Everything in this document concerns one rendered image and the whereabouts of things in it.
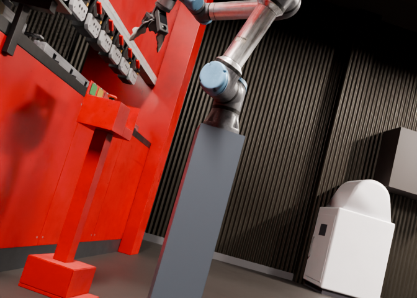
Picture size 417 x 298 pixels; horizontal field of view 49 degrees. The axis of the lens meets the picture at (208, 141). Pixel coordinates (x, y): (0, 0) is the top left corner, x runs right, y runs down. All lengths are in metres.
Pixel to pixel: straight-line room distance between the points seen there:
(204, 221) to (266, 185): 3.78
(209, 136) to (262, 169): 3.76
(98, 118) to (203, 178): 0.48
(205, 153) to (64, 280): 0.71
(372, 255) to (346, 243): 0.31
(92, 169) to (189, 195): 0.43
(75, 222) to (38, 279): 0.24
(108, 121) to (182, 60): 2.04
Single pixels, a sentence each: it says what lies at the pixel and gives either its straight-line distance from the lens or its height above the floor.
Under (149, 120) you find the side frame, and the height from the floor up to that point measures 1.05.
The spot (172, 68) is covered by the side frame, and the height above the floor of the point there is 1.52.
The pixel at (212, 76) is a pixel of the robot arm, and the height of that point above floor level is 0.94.
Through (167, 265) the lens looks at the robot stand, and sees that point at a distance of 1.72.
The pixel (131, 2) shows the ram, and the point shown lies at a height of 1.55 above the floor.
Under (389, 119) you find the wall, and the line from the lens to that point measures 6.16.
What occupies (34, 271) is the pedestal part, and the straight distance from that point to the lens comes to 1.90.
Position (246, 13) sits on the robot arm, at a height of 1.28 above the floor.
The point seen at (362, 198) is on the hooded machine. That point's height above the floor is 1.08.
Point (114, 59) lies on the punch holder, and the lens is 2.83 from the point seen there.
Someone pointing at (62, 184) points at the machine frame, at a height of 0.40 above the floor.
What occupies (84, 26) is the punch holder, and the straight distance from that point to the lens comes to 2.44.
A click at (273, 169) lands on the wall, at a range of 5.50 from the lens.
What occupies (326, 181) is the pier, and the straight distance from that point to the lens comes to 5.59.
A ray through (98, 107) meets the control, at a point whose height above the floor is 0.74.
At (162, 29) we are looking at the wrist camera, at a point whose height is 1.14.
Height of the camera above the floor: 0.44
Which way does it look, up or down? 9 degrees up
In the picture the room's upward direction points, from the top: 16 degrees clockwise
